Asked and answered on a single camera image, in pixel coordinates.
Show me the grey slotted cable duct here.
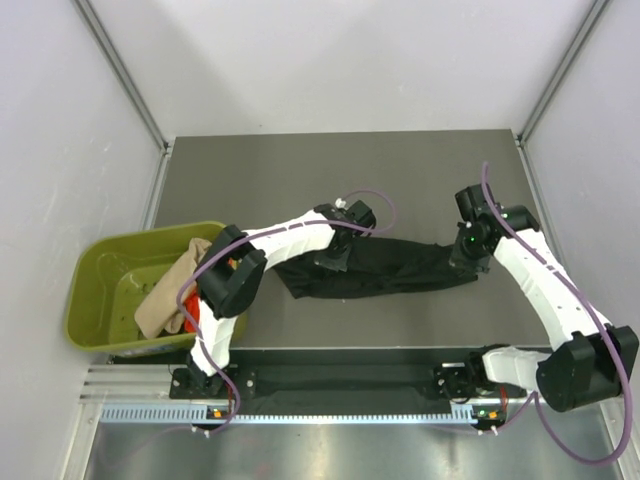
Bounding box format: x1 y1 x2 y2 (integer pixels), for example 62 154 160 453
100 404 504 425

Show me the left aluminium corner post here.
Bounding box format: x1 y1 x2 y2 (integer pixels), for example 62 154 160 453
71 0 169 152

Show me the aluminium corner post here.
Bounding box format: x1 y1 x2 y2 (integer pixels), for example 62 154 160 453
71 0 169 152
515 0 612 149

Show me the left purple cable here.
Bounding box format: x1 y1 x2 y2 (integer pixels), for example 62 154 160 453
175 188 399 436

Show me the aluminium frame rail front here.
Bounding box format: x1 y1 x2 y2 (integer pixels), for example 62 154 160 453
78 363 629 405

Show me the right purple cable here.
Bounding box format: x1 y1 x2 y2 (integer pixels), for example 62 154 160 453
479 160 635 469

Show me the right aluminium corner post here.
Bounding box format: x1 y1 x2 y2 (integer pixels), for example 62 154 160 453
515 0 612 149

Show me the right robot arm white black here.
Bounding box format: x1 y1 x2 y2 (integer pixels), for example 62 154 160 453
450 184 639 412

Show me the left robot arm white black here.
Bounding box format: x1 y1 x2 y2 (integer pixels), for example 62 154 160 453
191 201 376 397

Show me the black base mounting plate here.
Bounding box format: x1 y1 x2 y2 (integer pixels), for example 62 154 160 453
168 347 481 401

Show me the black t shirt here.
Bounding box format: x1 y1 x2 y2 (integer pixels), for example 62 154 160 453
274 237 478 300

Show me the beige t shirt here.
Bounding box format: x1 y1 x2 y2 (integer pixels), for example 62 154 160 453
134 238 211 339

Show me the olive green plastic bin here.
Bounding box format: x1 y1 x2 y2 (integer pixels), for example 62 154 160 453
65 221 224 357

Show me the purple cable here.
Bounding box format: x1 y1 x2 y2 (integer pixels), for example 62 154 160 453
175 188 399 436
479 160 635 469

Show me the orange t shirt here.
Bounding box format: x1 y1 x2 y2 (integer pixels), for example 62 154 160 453
180 281 215 334

